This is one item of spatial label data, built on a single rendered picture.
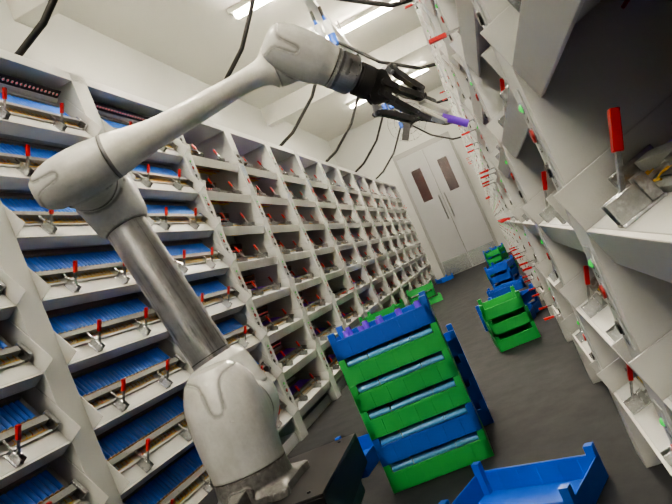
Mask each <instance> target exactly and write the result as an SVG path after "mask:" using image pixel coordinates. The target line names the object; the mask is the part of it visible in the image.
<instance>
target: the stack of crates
mask: <svg viewBox="0 0 672 504"><path fill-rule="evenodd" d="M446 327H447V330H448V332H446V333H444V334H443V335H444V337H445V339H446V342H447V344H448V346H449V348H450V351H451V353H452V355H453V358H454V360H455V362H456V364H457V367H458V369H459V371H460V374H461V376H462V378H463V381H464V383H465V385H466V387H467V390H468V392H469V394H470V397H471V399H472V401H473V404H474V406H475V408H476V410H477V413H478V415H479V417H480V420H481V422H482V424H483V426H486V425H488V424H491V423H493V422H494V421H493V419H492V416H491V414H490V412H489V409H488V407H487V405H486V402H485V400H484V398H483V395H482V393H481V391H480V389H479V386H478V384H477V382H476V379H475V377H474V375H473V373H472V370H471V368H470V366H469V363H468V361H467V359H466V356H465V354H464V352H463V350H462V347H461V345H460V343H459V340H458V338H457V336H456V334H455V331H454V329H453V327H452V324H451V323H449V324H447V325H446Z"/></svg>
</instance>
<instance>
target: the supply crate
mask: <svg viewBox="0 0 672 504"><path fill-rule="evenodd" d="M418 294H419V297H418V299H419V301H420V304H421V306H420V307H417V308H415V306H414V304H411V305H409V306H406V307H404V308H402V309H401V311H402V314H401V315H398V316H397V315H396V313H395V311H394V312H392V313H390V314H387V315H385V316H383V317H382V318H383V321H384V322H381V323H379V324H376V322H375V320H373V321H371V322H368V324H369V326H370V328H367V329H365V330H362V331H360V332H359V330H358V328H357V327H356V328H354V329H352V332H353V335H350V336H348V337H346V338H345V337H344V334H343V331H344V329H343V327H342V325H341V326H338V327H336V328H335V329H336V331H337V333H338V337H337V338H336V336H335V334H334V333H331V334H329V335H328V336H327V337H328V340H329V342H330V345H331V347H332V349H333V352H334V354H335V356H336V359H337V361H338V362H339V361H341V360H344V359H346V358H349V357H351V356H353V355H356V354H358V353H361V352H363V351H366V350H368V349H370V348H373V347H375V346H378V345H380V344H382V343H385V342H387V341H390V340H392V339H395V338H397V337H399V336H402V335H404V334H407V333H409V332H411V331H414V330H416V329H419V328H421V327H424V326H426V325H428V324H431V323H433V322H436V319H435V314H434V312H433V309H432V307H431V305H430V302H429V300H428V298H427V296H426V293H425V291H421V292H419V293H418Z"/></svg>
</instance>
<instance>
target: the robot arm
mask: <svg viewBox="0 0 672 504"><path fill-rule="evenodd" d="M361 62H362V61H361V57H359V56H357V55H355V54H353V53H351V52H348V51H346V50H344V49H343V48H339V47H338V46H336V45H334V44H333V43H332V42H331V41H330V40H328V39H327V38H325V37H323V36H321V35H319V34H317V33H315V32H313V31H311V30H309V29H306V28H303V27H301V26H298V25H295V24H289V23H274V24H272V25H271V27H270V28H269V30H268V31H267V34H266V36H265V38H264V41H263V45H262V47H261V48H260V51H259V54H258V57H257V58H256V59H255V61H253V62H252V63H251V64H249V65H248V66H246V67H245V68H243V69H241V70H240V71H238V72H236V73H235V74H233V75H231V76H229V77H227V78H226V79H224V80H222V81H220V82H218V83H216V84H215V85H213V86H211V87H209V88H207V89H205V90H203V91H202V92H200V93H198V94H196V95H194V96H192V97H190V98H188V99H187V100H185V101H183V102H181V103H179V104H177V105H176V106H174V107H172V108H170V109H168V110H166V111H164V112H162V113H160V114H158V115H156V116H154V117H151V118H149V119H146V120H144V121H141V122H138V123H136V124H133V125H129V126H126V127H123V128H120V129H117V130H113V131H109V132H106V133H102V134H100V135H97V136H95V137H92V138H89V139H87V140H84V141H81V142H78V143H76V144H74V145H72V146H70V147H68V148H66V149H64V150H63V151H61V152H59V153H57V154H55V155H54V156H52V157H50V158H49V159H47V160H46V161H45V162H44V163H42V164H41V165H40V166H39V167H38V168H37V169H36V171H35V172H34V173H33V174H32V176H31V177H30V181H29V183H28V186H29V189H30V191H31V193H32V195H33V197H34V198H35V200H36V202H37V203H38V204H39V205H40V206H41V207H44V208H46V209H50V210H59V209H65V208H67V207H69V208H73V209H76V212H77V213H78V214H79V215H80V216H81V217H82V218H83V219H84V220H85V221H86V222H87V223H88V224H89V225H90V227H91V228H92V229H93V230H94V231H95V232H96V233H97V235H99V236H100V237H102V238H104V239H106V240H109V242H110V243H111V245H112V246H113V248H114V249H115V251H116V252H117V254H118V255H119V257H120V258H121V260H122V262H123V263H124V265H125V266H126V268H127V269H128V271H129V272H130V274H131V275H132V277H133V278H134V280H135V282H136V283H137V285H138V286H139V288H140V289H141V291H142V292H143V294H144V295H145V297H146V298H147V300H148V302H149V303H150V305H151V306H152V308H153V309H154V311H155V312H156V314H157V315H158V317H159V318H160V320H161V321H162V323H163V325H164V326H165V328H166V329H167V331H168V332H169V334H170V335H171V337H172V338H173V340H174V341H175V343H176V345H177V346H178V348H179V349H180V351H181V352H182V354H183V355H184V357H185V358H186V360H187V361H188V363H189V365H190V366H191V368H192V369H193V371H194V372H193V373H192V375H191V376H190V377H189V379H188V381H187V384H186V385H185V388H184V397H183V408H184V415H185V419H186V422H187V425H188V428H189V431H190V434H191V437H192V439H193V442H194V445H195V447H196V450H197V452H198V454H199V457H200V459H201V461H202V463H203V465H204V468H205V469H206V471H207V473H208V475H209V477H210V479H211V481H212V484H213V486H214V489H215V492H216V496H217V499H218V503H217V504H268V503H271V502H275V501H279V500H282V499H284V498H286V497H287V496H289V495H290V494H291V489H292V488H293V486H294V485H295V484H296V482H297V481H298V479H299V478H300V477H301V475H302V474H303V473H304V471H306V470H307V469H308V468H309V467H310V464H309V462H308V460H302V461H299V462H295V463H290V461H289V459H288V457H287V455H286V453H285V451H284V448H283V446H282V443H281V440H280V436H279V433H278V430H277V425H276V420H277V417H278V413H279V395H278V391H277V389H276V387H275V385H274V383H273V382H272V381H271V379H270V378H269V377H267V376H266V374H265V373H264V371H263V370H262V369H261V368H260V366H259V365H258V364H257V363H256V361H255V360H254V359H253V358H252V356H251V355H250V354H249V352H248V351H247V350H246V349H245V348H242V347H239V346H235V345H234V346H232V347H230V345H229V344H228V342H227V340H226V339H225V337H224V336H223V334H222V333H221V331H220V330H219V328H218V327H217V325H216V324H215V322H214V321H213V319H212V318H211V316H210V315H209V313H208V312H207V310H206V309H205V307H204V305H203V304H202V302H201V301H200V299H199V298H198V296H197V295H196V293H195V292H194V290H193V289H192V287H191V286H190V284H189V283H188V281H187V280H186V278H185V277H184V275H183V274H182V272H181V270H180V269H179V267H178V266H177V264H176V263H175V261H174V260H173V258H172V257H171V255H170V254H169V252H168V251H167V249H166V248H165V246H164V245H163V243H162V242H161V240H160V239H159V237H158V235H157V234H156V232H155V231H154V229H153V228H152V226H151V225H150V223H149V222H148V220H147V219H146V218H147V207H146V204H145V202H144V200H143V198H142V196H141V194H140V192H139V189H138V187H137V185H136V183H135V181H134V179H133V178H132V177H131V176H130V174H129V172H130V171H132V170H133V169H134V168H135V167H137V166H138V165H139V164H140V163H142V162H143V161H144V160H146V159H147V158H148V157H150V156H151V155H153V154H154V153H155V152H157V151H158V150H160V149H161V148H163V147H164V146H166V145H167V144H169V143H170V142H172V141H174V140H175V139H177V138H179V137H180V136H182V135H183V134H185V133H187V132H188V131H190V130H192V129H193V128H195V127H196V126H198V125H199V124H201V123H202V122H204V121H205V120H207V119H209V118H210V117H212V116H213V115H215V114H216V113H218V112H219V111H221V110H222V109H224V108H225V107H227V106H228V105H230V104H231V103H233V102H235V101H236V100H238V99H239V98H241V97H243V96H244V95H246V94H248V93H250V92H252V91H254V90H256V89H259V88H261V87H264V86H268V85H273V86H276V87H278V88H281V87H284V86H287V85H290V84H293V83H296V82H299V81H301V82H305V83H310V84H317V85H321V86H324V87H326V88H328V89H331V90H333V91H336V92H338V93H341V94H343V95H346V94H348V93H350V94H351V95H353V96H356V97H358V98H360V99H363V100H366V101H367V102H368V103H369V104H370V105H372V107H373V113H372V116H373V117H374V118H376V117H385V118H390V119H394V120H398V121H402V122H407V123H411V122H413V121H415V120H416V118H419V119H421V120H423V121H425V122H429V121H431V120H432V121H434V122H436V123H438V124H440V125H441V124H444V123H446V122H447V121H448V119H446V118H444V117H442V116H440V115H437V114H435V113H433V112H431V111H429V110H427V109H424V108H421V109H417V108H415V107H413V106H411V105H409V104H407V103H406V102H404V101H402V100H400V99H398V98H396V96H394V95H392V92H394V93H397V94H400V95H403V96H406V97H409V98H412V99H415V100H418V101H420V102H419V105H421V106H424V107H426V108H429V109H431V110H433V111H436V112H438V113H441V114H443V113H445V114H447V113H449V112H450V110H451V109H449V108H446V107H444V106H442V105H439V104H437V103H436V102H437V100H436V99H434V98H432V97H429V96H427V93H426V92H425V93H424V89H425V86H424V85H423V84H421V83H420V82H418V81H417V80H415V79H414V78H412V77H411V76H409V75H408V74H406V73H405V72H403V71H402V70H400V69H399V68H398V67H397V65H396V64H395V63H394V62H391V63H390V64H389V65H387V67H386V68H385V69H377V68H376V67H374V66H371V65H369V64H367V63H365V62H362V63H361ZM389 75H392V76H393V77H394V78H396V79H398V80H399V81H401V82H402V83H404V84H405V85H407V86H408V87H410V88H408V87H405V86H402V85H400V84H399V83H396V82H393V81H392V79H391V78H390V76H389ZM382 103H386V104H388V105H391V106H393V107H395V108H397V109H399V110H401V111H403V112H405V113H407V114H405V113H401V112H397V111H393V110H389V109H383V107H380V106H378V104H382Z"/></svg>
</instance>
